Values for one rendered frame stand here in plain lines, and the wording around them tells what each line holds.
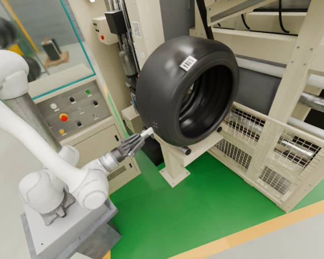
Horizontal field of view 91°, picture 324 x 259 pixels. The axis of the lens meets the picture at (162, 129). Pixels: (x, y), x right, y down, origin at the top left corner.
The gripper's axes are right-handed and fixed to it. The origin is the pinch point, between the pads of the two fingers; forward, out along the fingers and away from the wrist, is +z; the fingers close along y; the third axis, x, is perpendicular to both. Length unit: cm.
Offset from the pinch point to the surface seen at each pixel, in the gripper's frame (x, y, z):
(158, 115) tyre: -12.7, -8.0, 6.4
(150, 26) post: -35, 26, 34
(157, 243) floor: 107, -13, -42
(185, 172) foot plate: 115, 23, 23
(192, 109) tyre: 21.9, 13.8, 41.4
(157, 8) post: -41, 26, 40
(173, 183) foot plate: 111, 22, 4
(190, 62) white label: -28.2, -10.8, 26.0
